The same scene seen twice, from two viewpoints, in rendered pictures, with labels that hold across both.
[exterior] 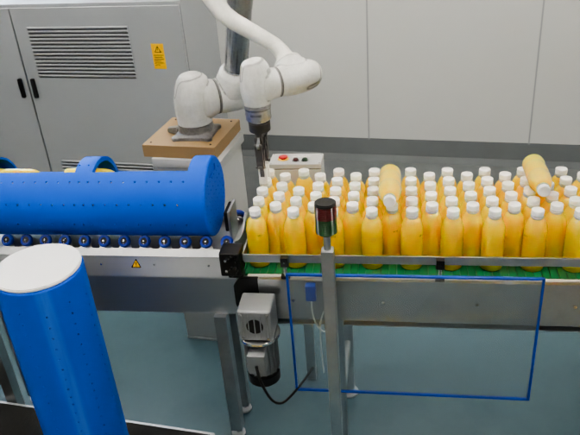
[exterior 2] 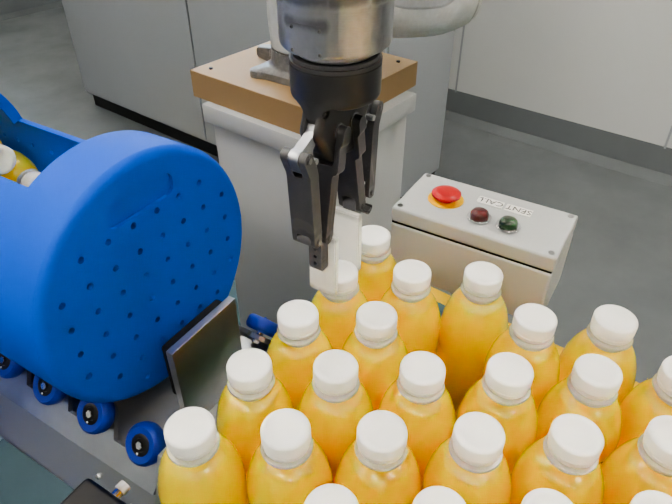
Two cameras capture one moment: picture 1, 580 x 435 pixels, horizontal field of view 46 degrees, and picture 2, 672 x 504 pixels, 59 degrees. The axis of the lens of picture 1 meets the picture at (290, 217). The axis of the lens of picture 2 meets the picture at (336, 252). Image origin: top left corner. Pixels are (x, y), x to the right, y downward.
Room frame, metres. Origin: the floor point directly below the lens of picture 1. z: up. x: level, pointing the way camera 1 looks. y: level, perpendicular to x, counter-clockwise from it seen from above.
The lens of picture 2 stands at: (1.76, -0.09, 1.49)
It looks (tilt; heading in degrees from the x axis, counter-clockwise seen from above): 37 degrees down; 21
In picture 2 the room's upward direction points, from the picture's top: straight up
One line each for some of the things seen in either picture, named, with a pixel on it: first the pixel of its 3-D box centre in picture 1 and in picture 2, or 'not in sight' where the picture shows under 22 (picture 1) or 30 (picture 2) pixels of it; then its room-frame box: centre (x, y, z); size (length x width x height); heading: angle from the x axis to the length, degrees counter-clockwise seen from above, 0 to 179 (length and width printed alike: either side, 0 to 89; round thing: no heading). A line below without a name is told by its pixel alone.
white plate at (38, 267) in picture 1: (37, 267); not in sight; (1.86, 0.82, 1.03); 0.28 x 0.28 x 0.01
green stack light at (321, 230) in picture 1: (325, 224); not in sight; (1.71, -0.10, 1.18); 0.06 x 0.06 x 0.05
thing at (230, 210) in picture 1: (230, 220); (204, 361); (2.14, 0.21, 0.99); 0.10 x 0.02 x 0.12; 170
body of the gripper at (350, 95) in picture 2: (260, 132); (335, 103); (2.20, 0.08, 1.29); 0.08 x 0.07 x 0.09; 170
